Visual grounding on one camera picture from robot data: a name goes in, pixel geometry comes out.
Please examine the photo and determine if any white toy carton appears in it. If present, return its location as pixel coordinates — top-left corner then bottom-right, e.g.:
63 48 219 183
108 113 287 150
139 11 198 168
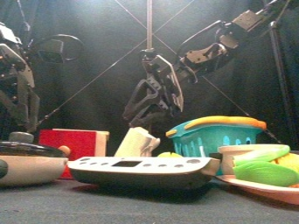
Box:
114 126 162 158

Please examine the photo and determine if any small yellow-green toy fruit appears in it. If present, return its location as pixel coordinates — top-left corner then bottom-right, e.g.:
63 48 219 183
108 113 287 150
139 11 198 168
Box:
156 150 184 159

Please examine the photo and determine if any toy pan with black lid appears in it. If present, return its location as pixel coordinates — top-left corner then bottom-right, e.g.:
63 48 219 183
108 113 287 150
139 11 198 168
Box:
0 130 71 188

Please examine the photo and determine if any yellow toy corn with husk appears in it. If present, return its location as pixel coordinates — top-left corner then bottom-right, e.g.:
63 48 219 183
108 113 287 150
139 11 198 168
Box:
232 144 299 174

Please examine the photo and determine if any pink plastic plate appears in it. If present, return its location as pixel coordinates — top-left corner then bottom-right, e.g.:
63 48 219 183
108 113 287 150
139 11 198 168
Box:
215 174 299 206

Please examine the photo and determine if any teal basket with orange handle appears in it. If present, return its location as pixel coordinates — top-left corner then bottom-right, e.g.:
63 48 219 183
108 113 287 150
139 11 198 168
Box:
164 115 268 177

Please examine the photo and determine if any black right arm cable loop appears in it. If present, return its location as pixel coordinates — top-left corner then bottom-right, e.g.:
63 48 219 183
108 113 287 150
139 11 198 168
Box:
176 19 228 60

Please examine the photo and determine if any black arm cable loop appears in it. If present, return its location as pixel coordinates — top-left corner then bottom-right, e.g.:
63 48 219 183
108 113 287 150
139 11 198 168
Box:
176 19 228 60
29 33 86 64

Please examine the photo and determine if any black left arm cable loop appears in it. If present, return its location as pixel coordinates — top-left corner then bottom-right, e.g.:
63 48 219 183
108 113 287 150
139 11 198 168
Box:
29 33 86 64

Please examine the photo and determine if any grey vertical frame pole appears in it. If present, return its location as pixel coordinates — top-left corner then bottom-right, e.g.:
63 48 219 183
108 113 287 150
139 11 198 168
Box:
146 0 155 52

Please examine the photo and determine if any black metal frame post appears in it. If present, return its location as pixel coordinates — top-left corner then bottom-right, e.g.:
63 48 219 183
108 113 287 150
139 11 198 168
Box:
268 19 295 141

